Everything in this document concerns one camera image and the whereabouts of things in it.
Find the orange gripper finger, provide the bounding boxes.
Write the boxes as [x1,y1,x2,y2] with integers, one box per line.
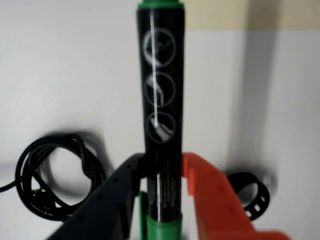
[180,151,291,240]

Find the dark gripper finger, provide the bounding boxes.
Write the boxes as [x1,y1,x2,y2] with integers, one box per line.
[46,152,147,240]

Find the green marker with black label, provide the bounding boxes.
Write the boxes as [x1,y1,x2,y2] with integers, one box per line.
[135,0,186,240]

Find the beige masking tape strip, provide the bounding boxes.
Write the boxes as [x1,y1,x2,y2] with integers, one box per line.
[184,0,320,32]

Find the black ring clamp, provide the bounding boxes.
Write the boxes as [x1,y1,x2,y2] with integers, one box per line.
[225,170,271,222]

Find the black braided USB cable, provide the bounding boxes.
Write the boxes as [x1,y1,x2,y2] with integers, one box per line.
[0,130,107,222]

